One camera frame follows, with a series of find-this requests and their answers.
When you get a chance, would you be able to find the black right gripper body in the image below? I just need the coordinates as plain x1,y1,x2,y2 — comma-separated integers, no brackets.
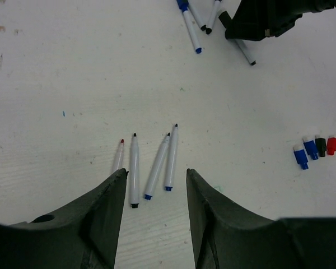
264,0,336,39

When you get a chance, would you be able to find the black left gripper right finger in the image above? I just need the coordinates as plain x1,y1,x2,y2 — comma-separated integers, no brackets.
186,169,336,268

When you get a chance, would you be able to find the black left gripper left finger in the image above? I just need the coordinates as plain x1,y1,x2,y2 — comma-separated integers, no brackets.
0,169,128,268

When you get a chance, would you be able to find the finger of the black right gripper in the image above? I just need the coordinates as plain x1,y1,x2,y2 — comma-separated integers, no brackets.
224,1,272,41

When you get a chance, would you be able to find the black marker vertical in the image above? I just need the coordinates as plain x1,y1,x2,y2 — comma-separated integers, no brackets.
218,10,256,66

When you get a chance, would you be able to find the black marker diagonal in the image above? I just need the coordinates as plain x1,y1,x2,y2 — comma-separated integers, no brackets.
206,0,222,35

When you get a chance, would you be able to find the black marker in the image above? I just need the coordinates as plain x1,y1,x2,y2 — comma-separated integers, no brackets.
188,1,206,31
129,133,139,209

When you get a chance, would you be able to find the blue marker pen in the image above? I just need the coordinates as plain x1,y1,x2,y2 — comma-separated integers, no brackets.
144,132,170,201
176,0,202,54

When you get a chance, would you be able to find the blue marker pen body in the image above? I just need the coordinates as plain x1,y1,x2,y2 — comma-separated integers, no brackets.
164,123,179,192

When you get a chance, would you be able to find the red marker pen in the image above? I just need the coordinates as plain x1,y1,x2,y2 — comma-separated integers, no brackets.
111,138,124,173

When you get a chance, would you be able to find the blue pen cap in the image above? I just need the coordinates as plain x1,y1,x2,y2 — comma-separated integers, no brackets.
302,136,319,160
293,144,309,170

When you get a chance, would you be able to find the black pen cap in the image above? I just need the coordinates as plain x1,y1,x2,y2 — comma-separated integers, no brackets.
315,135,326,157

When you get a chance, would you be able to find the red pen cap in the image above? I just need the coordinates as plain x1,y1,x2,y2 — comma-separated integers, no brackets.
326,136,336,156

